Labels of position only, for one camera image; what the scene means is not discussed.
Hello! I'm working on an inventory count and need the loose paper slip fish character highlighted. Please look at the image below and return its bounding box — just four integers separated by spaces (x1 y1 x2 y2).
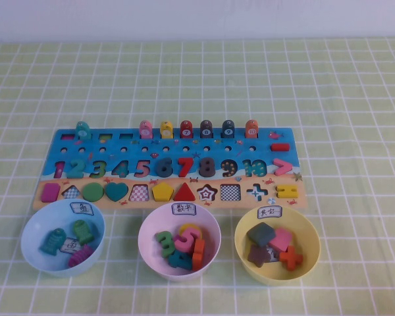
59 236 78 255

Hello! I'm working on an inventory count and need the dark blue number six piece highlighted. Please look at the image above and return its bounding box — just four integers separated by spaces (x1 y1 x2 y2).
156 157 174 178

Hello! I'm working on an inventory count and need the pink greater-than sign piece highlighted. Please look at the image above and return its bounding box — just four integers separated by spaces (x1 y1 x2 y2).
273 158 294 176

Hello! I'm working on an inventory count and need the white label reading fish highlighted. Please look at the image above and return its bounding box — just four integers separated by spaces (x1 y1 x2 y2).
69 201 95 217

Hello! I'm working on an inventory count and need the teal fish peg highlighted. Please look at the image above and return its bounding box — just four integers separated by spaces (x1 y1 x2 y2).
75 120 92 141

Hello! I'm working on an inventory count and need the red triangle piece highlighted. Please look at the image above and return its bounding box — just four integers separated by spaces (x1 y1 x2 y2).
173 181 197 201

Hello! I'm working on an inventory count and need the magenta striped fish piece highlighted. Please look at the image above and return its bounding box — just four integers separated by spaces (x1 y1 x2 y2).
68 244 94 268

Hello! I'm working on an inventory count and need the brown number eight piece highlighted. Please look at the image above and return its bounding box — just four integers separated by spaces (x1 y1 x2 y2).
198 157 216 178

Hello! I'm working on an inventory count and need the magenta rectangle piece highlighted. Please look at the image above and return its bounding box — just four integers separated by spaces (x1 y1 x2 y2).
41 182 61 203

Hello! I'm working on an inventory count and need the yellow fish peg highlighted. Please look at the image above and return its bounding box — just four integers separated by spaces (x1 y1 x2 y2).
159 120 174 139

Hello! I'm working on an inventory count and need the dark blue fish peg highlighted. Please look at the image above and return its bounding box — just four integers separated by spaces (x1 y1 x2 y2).
221 119 236 139

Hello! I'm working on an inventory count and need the yellow number piece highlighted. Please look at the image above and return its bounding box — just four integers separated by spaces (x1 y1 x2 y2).
179 223 203 240

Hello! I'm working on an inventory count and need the red fish peg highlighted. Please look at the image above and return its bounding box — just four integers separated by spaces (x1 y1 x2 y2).
179 119 194 139

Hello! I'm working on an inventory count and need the orange plus sign piece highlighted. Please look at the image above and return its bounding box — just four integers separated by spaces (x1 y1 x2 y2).
278 245 304 271

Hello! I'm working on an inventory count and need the brown star piece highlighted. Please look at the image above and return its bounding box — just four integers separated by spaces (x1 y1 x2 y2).
248 244 273 268

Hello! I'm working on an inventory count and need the pink number five piece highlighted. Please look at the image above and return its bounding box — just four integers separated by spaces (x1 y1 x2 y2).
173 227 199 253

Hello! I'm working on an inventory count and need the green striped fish piece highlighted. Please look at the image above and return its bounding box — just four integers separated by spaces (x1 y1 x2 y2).
72 219 96 246

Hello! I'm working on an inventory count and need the yellow equals sign piece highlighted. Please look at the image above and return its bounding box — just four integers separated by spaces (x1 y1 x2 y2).
276 184 299 199

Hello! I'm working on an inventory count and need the teal number four piece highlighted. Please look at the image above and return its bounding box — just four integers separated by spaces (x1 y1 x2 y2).
167 250 194 271

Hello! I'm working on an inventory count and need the teal number two piece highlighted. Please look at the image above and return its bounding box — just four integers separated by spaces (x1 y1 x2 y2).
66 159 86 178

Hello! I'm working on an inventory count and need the pink trapezoid piece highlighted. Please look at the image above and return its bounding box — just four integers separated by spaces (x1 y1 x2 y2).
268 226 297 253

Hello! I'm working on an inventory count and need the white label reading others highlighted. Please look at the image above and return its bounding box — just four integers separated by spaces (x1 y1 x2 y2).
256 205 283 219

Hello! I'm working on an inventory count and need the brown fish peg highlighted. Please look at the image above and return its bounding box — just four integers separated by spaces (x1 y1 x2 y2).
199 119 215 139

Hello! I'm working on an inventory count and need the yellow pentagon piece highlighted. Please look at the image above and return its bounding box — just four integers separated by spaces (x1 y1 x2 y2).
151 181 175 202

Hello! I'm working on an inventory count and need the light yellow plastic bowl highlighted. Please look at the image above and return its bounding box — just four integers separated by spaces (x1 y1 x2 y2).
234 205 321 281

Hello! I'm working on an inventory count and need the green checked tablecloth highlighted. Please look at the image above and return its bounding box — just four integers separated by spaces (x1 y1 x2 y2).
0 36 395 316

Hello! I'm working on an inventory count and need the green number three piece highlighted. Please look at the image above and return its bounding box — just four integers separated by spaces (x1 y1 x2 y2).
154 230 177 258

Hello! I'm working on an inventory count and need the white label reading numbers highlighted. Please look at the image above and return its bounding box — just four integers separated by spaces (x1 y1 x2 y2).
171 201 197 217

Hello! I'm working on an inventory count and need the light pink plastic bowl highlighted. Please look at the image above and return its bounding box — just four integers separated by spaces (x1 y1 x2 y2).
137 201 222 282

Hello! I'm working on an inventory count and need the teal striped fish piece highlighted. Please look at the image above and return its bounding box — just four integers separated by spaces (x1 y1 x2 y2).
39 228 67 256

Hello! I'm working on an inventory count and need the blue wooden puzzle board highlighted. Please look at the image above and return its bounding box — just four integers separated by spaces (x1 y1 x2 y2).
32 126 307 211

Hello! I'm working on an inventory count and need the orange number one piece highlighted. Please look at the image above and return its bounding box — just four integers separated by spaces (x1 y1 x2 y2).
191 238 206 271

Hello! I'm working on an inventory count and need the light blue plastic bowl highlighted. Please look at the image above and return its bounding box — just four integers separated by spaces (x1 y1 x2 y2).
20 199 106 278

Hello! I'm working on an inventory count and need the orange fish peg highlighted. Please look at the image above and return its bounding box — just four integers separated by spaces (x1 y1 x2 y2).
245 118 260 138

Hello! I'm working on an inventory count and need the red number seven piece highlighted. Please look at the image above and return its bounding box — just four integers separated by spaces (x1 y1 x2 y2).
177 157 195 178

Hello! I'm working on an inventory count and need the green circle piece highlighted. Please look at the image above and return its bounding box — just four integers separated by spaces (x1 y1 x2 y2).
82 182 105 202

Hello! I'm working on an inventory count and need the teal heart piece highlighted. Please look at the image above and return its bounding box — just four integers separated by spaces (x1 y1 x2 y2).
105 182 129 201

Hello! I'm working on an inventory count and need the grey-green square piece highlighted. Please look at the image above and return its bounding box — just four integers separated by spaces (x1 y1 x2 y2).
246 222 277 248

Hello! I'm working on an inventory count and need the pink fish peg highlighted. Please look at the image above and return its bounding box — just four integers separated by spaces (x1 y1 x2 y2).
138 120 154 139

